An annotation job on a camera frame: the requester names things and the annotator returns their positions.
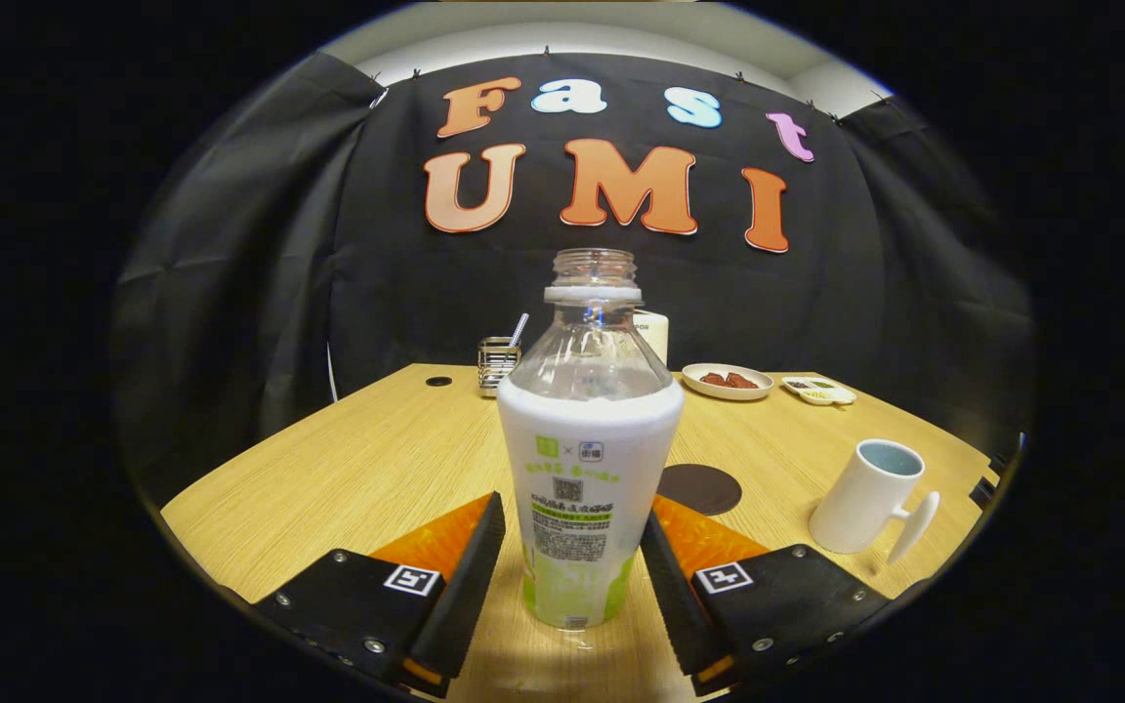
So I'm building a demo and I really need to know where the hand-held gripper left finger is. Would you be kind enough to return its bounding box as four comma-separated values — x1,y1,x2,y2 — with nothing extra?
255,491,507,699

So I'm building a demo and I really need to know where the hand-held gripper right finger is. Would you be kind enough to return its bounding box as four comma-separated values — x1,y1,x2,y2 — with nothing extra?
641,496,891,696

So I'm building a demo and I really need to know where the wooden table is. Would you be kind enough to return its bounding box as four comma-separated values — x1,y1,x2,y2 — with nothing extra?
160,363,1003,703

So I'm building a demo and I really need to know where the metal mesh utensil holder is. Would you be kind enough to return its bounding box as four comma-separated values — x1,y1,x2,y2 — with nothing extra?
478,337,521,398

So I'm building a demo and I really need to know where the white divided dish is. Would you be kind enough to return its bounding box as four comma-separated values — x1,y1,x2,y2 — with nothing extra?
781,376,857,407

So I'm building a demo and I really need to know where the dark brown round coaster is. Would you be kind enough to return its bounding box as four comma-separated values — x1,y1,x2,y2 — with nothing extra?
658,464,743,517

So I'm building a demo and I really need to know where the black backdrop cloth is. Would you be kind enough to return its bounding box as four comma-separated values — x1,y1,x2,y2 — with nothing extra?
111,51,1037,489

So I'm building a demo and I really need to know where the round white plate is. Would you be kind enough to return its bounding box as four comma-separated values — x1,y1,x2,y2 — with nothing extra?
682,363,775,401

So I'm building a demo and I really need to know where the white cup with blue inside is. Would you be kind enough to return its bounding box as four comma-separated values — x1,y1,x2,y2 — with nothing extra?
809,438,941,565

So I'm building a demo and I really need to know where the white toaster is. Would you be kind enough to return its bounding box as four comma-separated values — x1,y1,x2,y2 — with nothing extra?
634,310,670,367

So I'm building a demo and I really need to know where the white green label juice bottle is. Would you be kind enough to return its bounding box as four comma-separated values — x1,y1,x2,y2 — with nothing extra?
496,248,686,631

